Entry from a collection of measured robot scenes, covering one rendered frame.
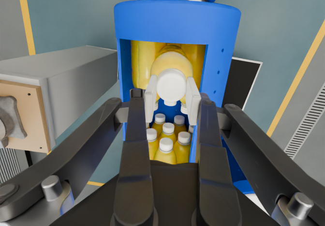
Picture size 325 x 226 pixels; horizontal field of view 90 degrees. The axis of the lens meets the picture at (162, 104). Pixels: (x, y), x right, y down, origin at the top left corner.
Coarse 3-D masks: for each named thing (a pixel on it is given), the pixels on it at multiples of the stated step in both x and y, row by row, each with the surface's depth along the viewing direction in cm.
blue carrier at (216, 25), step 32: (160, 0) 26; (192, 0) 26; (128, 32) 30; (160, 32) 28; (192, 32) 27; (224, 32) 30; (128, 64) 48; (224, 64) 33; (128, 96) 51; (192, 160) 40
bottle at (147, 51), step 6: (138, 42) 39; (144, 42) 37; (150, 42) 37; (156, 42) 37; (138, 48) 40; (144, 48) 38; (150, 48) 37; (156, 48) 38; (138, 54) 40; (144, 54) 38; (150, 54) 38; (156, 54) 38; (138, 60) 41; (144, 60) 39; (150, 60) 39; (138, 66) 42; (144, 66) 40; (150, 66) 39; (138, 72) 42; (144, 72) 40; (144, 78) 41; (144, 84) 41; (156, 96) 43; (156, 102) 46
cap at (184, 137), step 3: (180, 132) 51; (183, 132) 51; (186, 132) 51; (180, 135) 50; (183, 135) 50; (186, 135) 50; (189, 135) 50; (180, 138) 49; (183, 138) 49; (186, 138) 48; (189, 138) 49; (180, 141) 50; (183, 141) 49; (186, 141) 49; (189, 141) 50
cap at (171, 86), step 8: (168, 72) 20; (176, 72) 20; (160, 80) 20; (168, 80) 20; (176, 80) 20; (184, 80) 20; (160, 88) 21; (168, 88) 21; (176, 88) 21; (184, 88) 20; (160, 96) 21; (168, 96) 21; (176, 96) 21
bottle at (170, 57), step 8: (168, 48) 30; (176, 48) 30; (160, 56) 25; (168, 56) 24; (176, 56) 24; (184, 56) 25; (152, 64) 26; (160, 64) 23; (168, 64) 23; (176, 64) 23; (184, 64) 23; (152, 72) 24; (160, 72) 23; (184, 72) 23; (192, 72) 25
